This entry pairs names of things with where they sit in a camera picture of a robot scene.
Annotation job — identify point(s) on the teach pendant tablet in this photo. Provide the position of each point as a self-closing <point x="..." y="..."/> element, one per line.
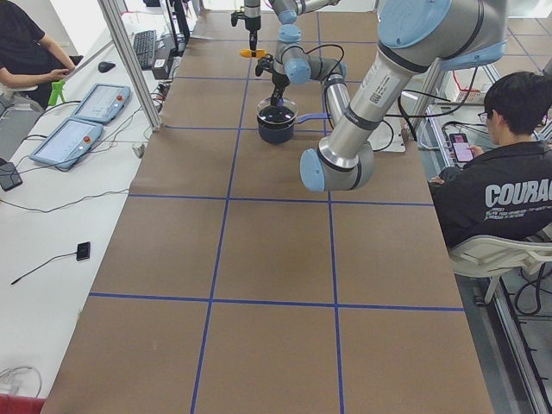
<point x="103" y="103"/>
<point x="68" y="143"/>

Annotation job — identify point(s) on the black computer mouse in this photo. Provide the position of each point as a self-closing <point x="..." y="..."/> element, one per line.
<point x="105" y="66"/>

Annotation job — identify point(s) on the smartphone in hands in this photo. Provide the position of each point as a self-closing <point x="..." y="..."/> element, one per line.
<point x="461" y="147"/>

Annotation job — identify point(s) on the yellow corn cob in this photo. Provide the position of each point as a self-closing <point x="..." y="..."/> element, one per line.
<point x="253" y="54"/>

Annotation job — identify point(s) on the lower teach pendant tablet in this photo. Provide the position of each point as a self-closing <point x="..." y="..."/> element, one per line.
<point x="68" y="143"/>

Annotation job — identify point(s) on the dark blue saucepan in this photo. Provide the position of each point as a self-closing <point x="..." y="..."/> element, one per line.
<point x="278" y="136"/>

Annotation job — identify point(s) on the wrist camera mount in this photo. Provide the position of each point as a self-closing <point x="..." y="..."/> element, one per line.
<point x="236" y="16"/>
<point x="264" y="64"/>

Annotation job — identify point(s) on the black device on desk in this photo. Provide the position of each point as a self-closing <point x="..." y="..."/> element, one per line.
<point x="9" y="176"/>

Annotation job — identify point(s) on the glass pot lid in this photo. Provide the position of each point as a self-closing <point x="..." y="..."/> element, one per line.
<point x="279" y="116"/>

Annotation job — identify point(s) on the white chair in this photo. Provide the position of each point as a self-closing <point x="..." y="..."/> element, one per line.
<point x="485" y="256"/>

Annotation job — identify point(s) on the black keyboard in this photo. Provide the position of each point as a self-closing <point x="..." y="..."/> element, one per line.
<point x="144" y="45"/>

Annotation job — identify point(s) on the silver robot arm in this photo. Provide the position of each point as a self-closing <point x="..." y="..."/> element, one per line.
<point x="287" y="12"/>
<point x="412" y="36"/>

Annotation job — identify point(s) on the upper teach pendant tablet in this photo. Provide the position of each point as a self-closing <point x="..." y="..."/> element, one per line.
<point x="103" y="103"/>

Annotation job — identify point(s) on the person in black jacket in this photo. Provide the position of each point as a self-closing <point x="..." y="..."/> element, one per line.
<point x="506" y="191"/>

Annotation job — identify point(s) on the small black square pad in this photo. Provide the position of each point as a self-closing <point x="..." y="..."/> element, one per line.
<point x="83" y="251"/>

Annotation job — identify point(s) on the aluminium frame post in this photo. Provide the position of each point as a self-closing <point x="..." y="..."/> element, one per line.
<point x="126" y="52"/>

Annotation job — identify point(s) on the person in black shirt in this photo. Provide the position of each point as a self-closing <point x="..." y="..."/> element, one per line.
<point x="30" y="57"/>

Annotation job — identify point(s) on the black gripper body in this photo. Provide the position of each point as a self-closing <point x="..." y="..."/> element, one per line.
<point x="279" y="80"/>
<point x="252" y="19"/>

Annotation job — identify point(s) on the green clamp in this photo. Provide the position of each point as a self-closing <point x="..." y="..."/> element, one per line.
<point x="57" y="92"/>

